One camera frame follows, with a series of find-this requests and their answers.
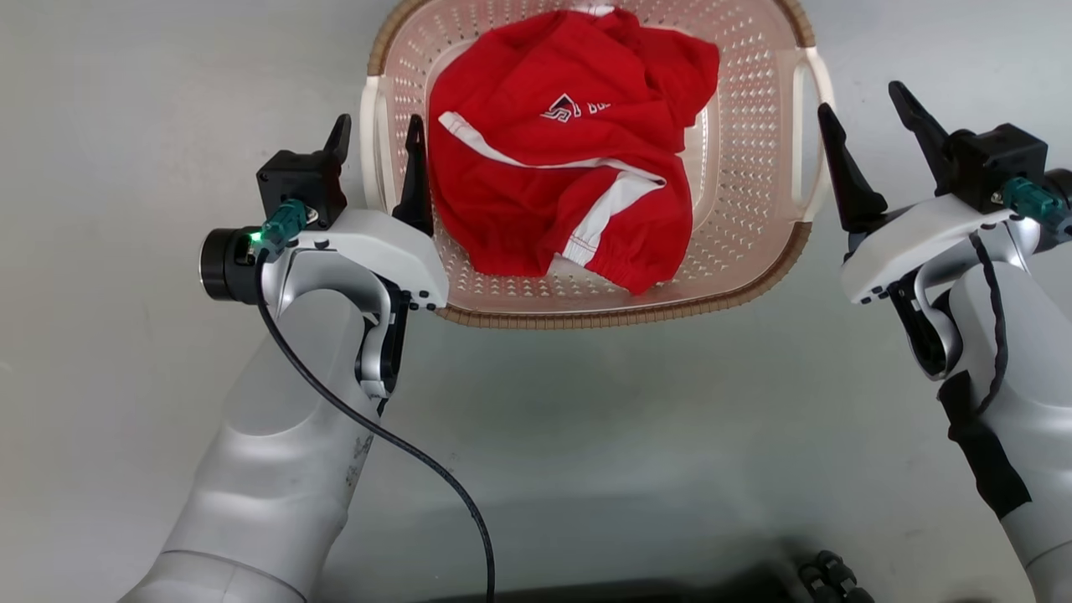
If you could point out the red garment with white stripes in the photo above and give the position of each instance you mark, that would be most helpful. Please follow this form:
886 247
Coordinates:
536 193

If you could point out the beige perforated plastic laundry basket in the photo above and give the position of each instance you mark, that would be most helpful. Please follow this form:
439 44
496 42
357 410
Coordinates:
745 151

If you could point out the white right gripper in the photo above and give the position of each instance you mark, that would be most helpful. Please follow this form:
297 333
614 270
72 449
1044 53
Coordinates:
913 247

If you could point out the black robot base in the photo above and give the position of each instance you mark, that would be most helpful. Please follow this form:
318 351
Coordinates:
628 590

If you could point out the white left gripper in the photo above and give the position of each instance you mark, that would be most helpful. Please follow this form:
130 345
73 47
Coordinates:
377 243

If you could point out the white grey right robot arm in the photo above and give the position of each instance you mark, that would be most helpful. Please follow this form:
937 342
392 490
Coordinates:
1022 352

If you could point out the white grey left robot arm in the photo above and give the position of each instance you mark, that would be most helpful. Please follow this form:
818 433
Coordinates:
276 452

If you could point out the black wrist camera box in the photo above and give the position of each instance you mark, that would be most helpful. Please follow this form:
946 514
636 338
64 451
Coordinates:
1001 159
301 180

